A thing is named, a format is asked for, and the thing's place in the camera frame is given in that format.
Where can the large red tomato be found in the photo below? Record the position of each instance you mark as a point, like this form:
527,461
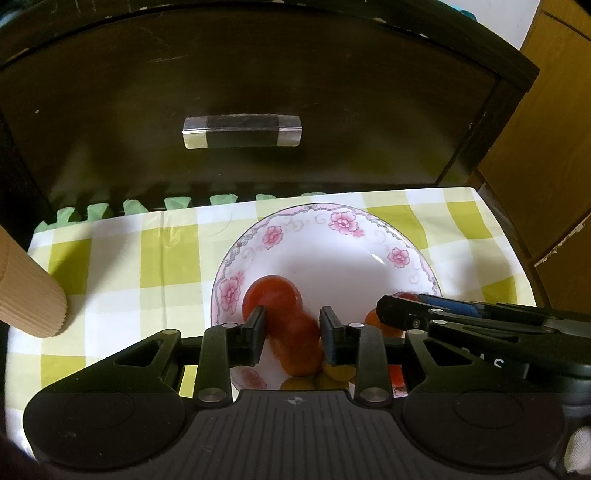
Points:
270,297

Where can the blue cloth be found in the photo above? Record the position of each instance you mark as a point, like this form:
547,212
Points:
464,7

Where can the yellow-green checked tablecloth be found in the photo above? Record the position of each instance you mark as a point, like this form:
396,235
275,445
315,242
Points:
115,258

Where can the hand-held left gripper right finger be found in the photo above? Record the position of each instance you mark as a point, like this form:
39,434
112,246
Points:
330,337

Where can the pink ribbed cylindrical container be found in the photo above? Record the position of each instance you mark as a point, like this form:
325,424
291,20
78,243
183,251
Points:
27,300

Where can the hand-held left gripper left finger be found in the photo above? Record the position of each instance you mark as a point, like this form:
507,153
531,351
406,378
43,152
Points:
255,337

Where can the brown wooden wardrobe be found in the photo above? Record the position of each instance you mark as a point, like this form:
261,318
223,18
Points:
554,161

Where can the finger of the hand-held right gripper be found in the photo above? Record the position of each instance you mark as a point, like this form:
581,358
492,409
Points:
448,303
397,314

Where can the brown longan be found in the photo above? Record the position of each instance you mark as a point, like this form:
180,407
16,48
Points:
336,371
295,383

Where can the dark wooden cabinet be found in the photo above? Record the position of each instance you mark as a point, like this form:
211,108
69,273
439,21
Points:
277,69

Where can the white floral plate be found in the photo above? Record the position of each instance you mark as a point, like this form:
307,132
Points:
323,258

